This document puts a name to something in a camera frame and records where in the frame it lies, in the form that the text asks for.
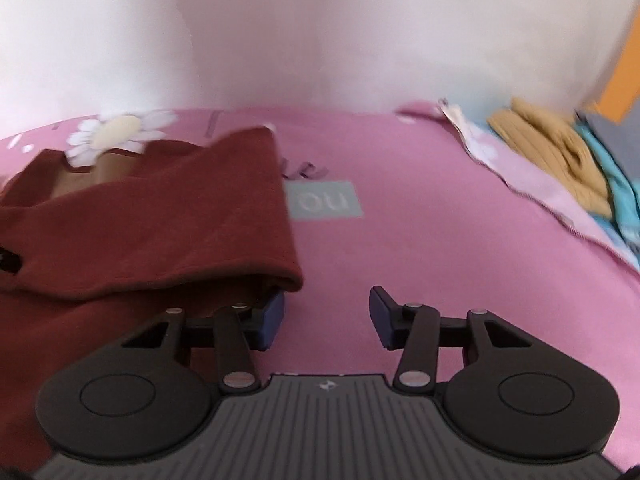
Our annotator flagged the light blue folded garment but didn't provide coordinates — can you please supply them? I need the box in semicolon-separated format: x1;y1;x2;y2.
575;122;639;256

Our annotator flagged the light pink floral blanket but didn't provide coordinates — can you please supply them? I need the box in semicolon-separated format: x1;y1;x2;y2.
437;100;639;272

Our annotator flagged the mustard yellow folded garment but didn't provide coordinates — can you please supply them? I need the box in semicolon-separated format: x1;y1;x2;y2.
487;98;613;220

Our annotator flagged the orange wall trim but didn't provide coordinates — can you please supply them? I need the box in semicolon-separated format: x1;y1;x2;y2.
593;14;640;122

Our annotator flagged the pink floral bed sheet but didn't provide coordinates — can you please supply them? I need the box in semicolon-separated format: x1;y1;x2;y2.
1;110;639;466

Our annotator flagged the grey folded garment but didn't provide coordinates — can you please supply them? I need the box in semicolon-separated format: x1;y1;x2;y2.
579;100;640;181

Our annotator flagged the dark red knit sweater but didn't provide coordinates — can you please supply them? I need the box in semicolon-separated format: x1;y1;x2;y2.
1;127;303;470

